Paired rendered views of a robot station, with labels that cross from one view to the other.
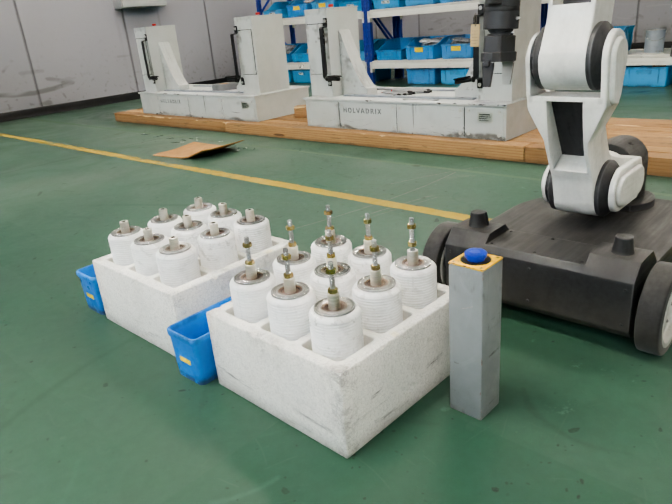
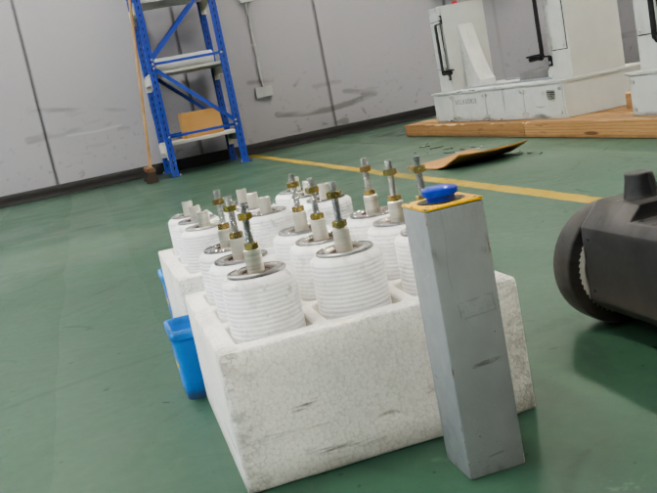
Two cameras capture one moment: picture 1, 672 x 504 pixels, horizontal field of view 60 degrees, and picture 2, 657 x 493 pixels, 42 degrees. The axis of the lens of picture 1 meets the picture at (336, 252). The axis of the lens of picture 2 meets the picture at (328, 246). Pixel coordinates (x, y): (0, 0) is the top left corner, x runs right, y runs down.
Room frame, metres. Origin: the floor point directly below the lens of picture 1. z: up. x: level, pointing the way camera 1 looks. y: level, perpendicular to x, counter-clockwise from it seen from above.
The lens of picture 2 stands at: (0.07, -0.63, 0.46)
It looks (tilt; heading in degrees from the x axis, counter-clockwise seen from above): 10 degrees down; 31
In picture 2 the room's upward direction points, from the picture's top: 11 degrees counter-clockwise
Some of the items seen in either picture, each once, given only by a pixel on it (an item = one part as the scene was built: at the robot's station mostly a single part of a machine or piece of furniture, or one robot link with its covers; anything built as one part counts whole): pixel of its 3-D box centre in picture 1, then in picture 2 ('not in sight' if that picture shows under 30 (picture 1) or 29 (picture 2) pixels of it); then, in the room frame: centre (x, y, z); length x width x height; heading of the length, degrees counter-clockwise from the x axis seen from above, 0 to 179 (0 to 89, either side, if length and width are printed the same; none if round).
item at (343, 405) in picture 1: (338, 338); (342, 345); (1.11, 0.01, 0.09); 0.39 x 0.39 x 0.18; 45
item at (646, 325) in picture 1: (661, 308); not in sight; (1.09, -0.68, 0.10); 0.20 x 0.05 x 0.20; 136
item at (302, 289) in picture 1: (290, 290); (240, 258); (1.02, 0.09, 0.25); 0.08 x 0.08 x 0.01
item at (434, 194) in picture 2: (475, 256); (440, 195); (0.95, -0.25, 0.32); 0.04 x 0.04 x 0.02
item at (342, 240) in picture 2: (376, 277); (342, 240); (1.02, -0.07, 0.26); 0.02 x 0.02 x 0.03
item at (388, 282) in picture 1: (376, 283); (344, 249); (1.02, -0.07, 0.25); 0.08 x 0.08 x 0.01
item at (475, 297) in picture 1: (475, 336); (464, 336); (0.95, -0.25, 0.16); 0.07 x 0.07 x 0.31; 45
